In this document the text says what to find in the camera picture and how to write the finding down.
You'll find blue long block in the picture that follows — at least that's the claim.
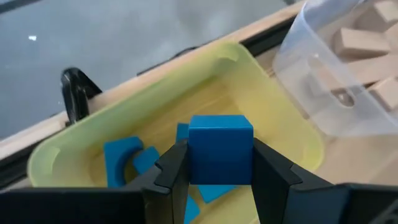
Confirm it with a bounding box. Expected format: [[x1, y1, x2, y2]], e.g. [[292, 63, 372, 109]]
[[175, 122, 190, 151], [182, 184, 238, 224]]

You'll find blue arch block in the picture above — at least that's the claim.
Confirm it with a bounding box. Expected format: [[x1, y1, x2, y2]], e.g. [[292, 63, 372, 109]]
[[103, 136, 144, 189]]

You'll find clear plastic bin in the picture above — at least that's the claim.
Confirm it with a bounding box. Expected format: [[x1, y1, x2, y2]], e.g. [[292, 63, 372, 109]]
[[272, 0, 398, 138]]

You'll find long wood block with mark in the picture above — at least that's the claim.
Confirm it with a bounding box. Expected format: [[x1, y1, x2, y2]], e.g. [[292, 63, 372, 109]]
[[306, 54, 398, 108]]

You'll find blue cube block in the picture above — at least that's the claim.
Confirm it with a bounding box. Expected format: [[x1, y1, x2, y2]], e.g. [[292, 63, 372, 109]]
[[132, 146, 160, 175], [187, 114, 255, 186]]

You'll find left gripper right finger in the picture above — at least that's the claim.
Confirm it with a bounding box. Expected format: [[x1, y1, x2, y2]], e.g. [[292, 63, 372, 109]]
[[251, 138, 343, 224]]

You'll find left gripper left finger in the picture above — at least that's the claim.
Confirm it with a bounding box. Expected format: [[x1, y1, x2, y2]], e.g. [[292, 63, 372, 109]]
[[124, 138, 190, 224]]

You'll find yellow translucent plastic bin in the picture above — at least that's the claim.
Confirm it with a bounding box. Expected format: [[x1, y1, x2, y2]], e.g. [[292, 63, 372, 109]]
[[26, 40, 326, 224]]

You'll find wood cube block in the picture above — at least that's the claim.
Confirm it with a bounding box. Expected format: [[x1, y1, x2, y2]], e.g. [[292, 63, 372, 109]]
[[368, 77, 398, 113], [356, 0, 398, 32]]

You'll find black table clamp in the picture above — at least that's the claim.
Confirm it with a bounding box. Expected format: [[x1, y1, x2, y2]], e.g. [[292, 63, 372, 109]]
[[60, 67, 103, 125]]

